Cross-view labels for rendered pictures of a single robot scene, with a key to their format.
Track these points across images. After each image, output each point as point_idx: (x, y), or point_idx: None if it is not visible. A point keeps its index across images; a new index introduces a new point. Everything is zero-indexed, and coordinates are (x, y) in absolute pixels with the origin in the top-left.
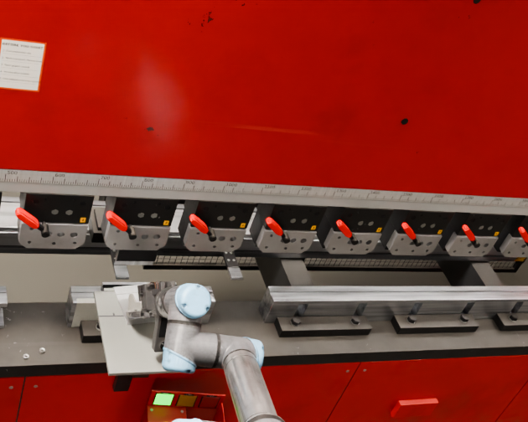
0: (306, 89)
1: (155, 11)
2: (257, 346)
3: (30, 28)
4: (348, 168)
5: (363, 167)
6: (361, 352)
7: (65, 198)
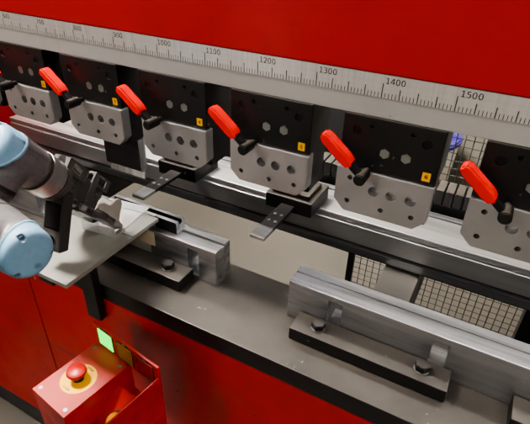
0: None
1: None
2: (16, 230)
3: None
4: (326, 18)
5: (355, 17)
6: (404, 420)
7: (20, 50)
